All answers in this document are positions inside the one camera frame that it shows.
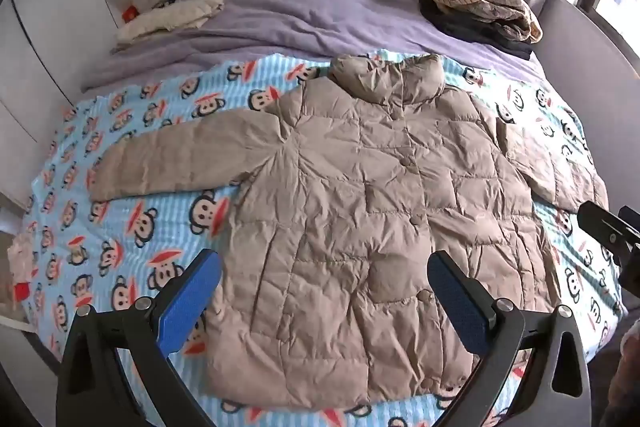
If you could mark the small red cloth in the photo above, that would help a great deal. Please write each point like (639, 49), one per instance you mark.
(22, 291)

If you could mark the cream quilted jacket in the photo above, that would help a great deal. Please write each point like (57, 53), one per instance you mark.
(170, 17)

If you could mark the pink cloth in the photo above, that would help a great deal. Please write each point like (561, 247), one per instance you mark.
(21, 257)

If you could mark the brown patterned garment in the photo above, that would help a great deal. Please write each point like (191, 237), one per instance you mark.
(515, 14)

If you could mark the beige puffer jacket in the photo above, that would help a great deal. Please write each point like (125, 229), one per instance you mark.
(350, 207)

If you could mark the red packet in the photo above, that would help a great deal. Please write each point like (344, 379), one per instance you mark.
(130, 14)

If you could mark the blue monkey print blanket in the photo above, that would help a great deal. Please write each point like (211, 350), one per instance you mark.
(125, 227)

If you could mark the purple duvet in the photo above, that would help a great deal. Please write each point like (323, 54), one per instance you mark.
(310, 17)

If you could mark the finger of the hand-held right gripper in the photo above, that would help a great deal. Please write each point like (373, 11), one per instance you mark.
(597, 222)
(631, 219)

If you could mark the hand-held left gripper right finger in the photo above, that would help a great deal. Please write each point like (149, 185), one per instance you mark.
(460, 302)

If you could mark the white wardrobe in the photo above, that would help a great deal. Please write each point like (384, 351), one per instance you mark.
(45, 32)

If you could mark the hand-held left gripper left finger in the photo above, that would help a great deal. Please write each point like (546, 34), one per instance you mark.
(187, 297)

